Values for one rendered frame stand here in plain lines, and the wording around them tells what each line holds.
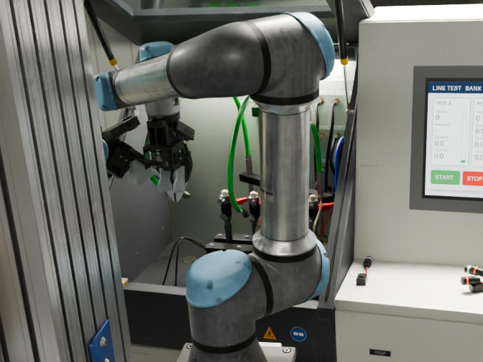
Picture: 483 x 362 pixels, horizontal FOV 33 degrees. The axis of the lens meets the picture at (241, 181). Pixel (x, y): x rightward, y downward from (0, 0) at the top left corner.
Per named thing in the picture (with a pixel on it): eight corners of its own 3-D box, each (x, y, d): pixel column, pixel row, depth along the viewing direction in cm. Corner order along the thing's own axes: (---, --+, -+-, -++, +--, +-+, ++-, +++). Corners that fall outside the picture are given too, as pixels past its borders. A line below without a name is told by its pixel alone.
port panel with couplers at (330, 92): (313, 187, 233) (308, 82, 223) (316, 184, 236) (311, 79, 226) (358, 189, 229) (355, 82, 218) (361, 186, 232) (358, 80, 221)
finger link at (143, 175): (152, 193, 203) (122, 174, 200) (163, 174, 205) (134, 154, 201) (157, 193, 200) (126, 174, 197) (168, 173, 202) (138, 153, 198)
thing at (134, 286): (90, 338, 214) (82, 284, 209) (98, 330, 218) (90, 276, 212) (319, 368, 193) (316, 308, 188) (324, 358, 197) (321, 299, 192)
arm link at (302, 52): (232, 300, 153) (223, 14, 130) (297, 277, 160) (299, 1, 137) (267, 332, 144) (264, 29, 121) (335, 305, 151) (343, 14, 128)
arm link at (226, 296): (177, 327, 147) (169, 259, 143) (241, 304, 154) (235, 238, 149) (210, 355, 138) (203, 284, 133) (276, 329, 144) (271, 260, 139)
